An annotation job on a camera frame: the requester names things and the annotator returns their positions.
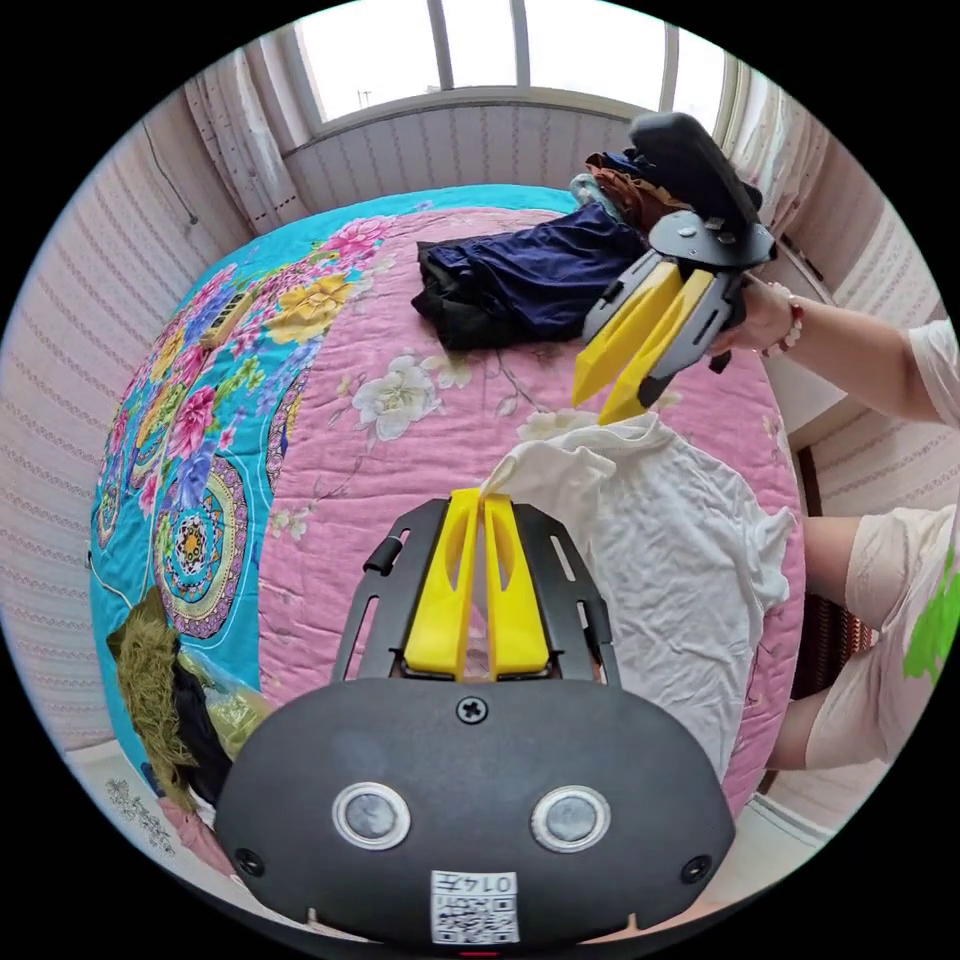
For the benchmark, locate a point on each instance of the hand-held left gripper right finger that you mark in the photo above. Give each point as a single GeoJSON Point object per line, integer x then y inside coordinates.
{"type": "Point", "coordinates": [517, 607]}

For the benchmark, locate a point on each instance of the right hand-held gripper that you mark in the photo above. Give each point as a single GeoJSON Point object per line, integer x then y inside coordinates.
{"type": "Point", "coordinates": [709, 240]}

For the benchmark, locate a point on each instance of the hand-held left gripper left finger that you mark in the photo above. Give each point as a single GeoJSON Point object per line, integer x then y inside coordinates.
{"type": "Point", "coordinates": [441, 600]}

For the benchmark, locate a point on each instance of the white short sleeve shirt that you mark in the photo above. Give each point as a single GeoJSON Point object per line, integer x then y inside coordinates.
{"type": "Point", "coordinates": [660, 540]}

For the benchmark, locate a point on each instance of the person's right forearm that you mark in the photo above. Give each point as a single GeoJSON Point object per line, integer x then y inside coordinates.
{"type": "Point", "coordinates": [851, 356]}

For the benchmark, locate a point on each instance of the person's right hand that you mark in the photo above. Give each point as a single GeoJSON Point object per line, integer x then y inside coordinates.
{"type": "Point", "coordinates": [761, 319]}

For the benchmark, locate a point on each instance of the pile of dark clothes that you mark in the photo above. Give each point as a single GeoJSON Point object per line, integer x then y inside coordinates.
{"type": "Point", "coordinates": [525, 277]}

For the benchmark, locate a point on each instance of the bed with floral quilt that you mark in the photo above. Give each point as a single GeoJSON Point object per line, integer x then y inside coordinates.
{"type": "Point", "coordinates": [360, 472]}

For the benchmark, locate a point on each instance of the pile of mixed coloured clothes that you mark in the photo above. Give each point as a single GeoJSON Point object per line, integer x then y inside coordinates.
{"type": "Point", "coordinates": [619, 187]}

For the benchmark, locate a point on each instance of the white sheer curtain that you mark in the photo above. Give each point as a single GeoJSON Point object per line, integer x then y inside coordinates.
{"type": "Point", "coordinates": [232, 135]}
{"type": "Point", "coordinates": [757, 135]}

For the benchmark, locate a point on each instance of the pile of clothes with green fur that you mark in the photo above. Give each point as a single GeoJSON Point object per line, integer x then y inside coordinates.
{"type": "Point", "coordinates": [150, 675]}

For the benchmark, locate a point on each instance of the person's body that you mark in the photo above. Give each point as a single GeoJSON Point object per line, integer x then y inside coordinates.
{"type": "Point", "coordinates": [885, 592]}

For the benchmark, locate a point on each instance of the window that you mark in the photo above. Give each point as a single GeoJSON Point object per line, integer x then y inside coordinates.
{"type": "Point", "coordinates": [390, 60]}

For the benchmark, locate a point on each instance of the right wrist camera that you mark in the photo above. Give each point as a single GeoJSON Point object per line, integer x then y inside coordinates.
{"type": "Point", "coordinates": [690, 165]}

